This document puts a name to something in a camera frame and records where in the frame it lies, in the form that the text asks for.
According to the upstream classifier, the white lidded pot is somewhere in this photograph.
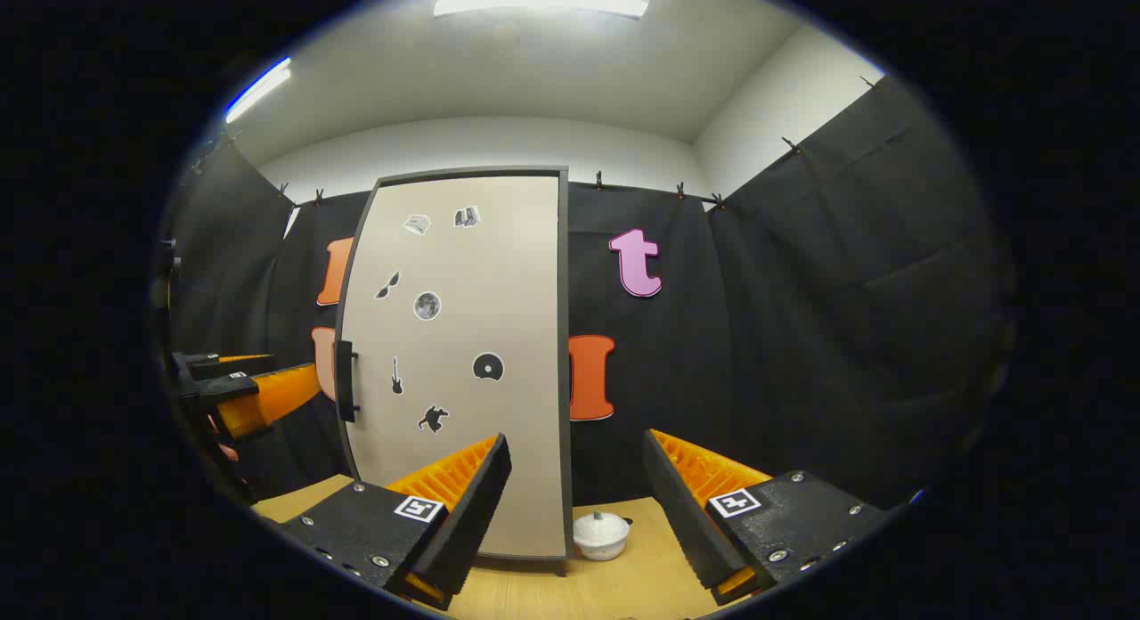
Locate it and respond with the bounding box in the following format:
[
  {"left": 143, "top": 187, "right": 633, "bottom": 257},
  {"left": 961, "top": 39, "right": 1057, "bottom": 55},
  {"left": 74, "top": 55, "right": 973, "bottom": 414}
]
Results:
[{"left": 573, "top": 510, "right": 631, "bottom": 561}]

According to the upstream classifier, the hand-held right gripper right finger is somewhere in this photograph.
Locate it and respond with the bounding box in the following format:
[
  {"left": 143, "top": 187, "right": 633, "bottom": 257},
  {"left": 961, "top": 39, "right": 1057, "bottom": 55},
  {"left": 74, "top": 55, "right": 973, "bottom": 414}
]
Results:
[{"left": 643, "top": 428, "right": 892, "bottom": 608}]

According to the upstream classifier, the row of black cloth clips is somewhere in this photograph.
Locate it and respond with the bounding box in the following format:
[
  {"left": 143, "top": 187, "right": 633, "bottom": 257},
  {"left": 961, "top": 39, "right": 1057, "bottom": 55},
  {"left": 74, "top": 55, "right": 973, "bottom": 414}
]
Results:
[{"left": 191, "top": 72, "right": 883, "bottom": 213}]

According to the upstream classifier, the beige cabinet door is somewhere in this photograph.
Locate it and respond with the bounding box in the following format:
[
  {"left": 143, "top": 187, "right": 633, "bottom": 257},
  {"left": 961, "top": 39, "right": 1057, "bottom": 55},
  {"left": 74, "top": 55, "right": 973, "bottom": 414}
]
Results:
[{"left": 334, "top": 167, "right": 571, "bottom": 563}]

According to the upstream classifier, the grey cabinet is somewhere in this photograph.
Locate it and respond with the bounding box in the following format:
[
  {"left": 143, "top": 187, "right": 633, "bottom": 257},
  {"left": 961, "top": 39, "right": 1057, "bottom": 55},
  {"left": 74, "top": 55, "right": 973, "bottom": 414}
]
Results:
[{"left": 334, "top": 166, "right": 575, "bottom": 576}]

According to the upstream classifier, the narrow ceiling light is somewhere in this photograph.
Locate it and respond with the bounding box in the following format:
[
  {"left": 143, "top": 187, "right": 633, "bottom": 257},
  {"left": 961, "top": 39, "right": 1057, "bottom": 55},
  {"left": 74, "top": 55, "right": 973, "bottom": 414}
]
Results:
[{"left": 224, "top": 57, "right": 293, "bottom": 124}]

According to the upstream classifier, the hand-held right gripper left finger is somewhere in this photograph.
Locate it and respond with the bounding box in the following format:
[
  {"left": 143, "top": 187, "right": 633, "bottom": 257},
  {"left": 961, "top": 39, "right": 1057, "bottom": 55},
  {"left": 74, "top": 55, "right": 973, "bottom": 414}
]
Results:
[{"left": 267, "top": 433, "right": 513, "bottom": 612}]

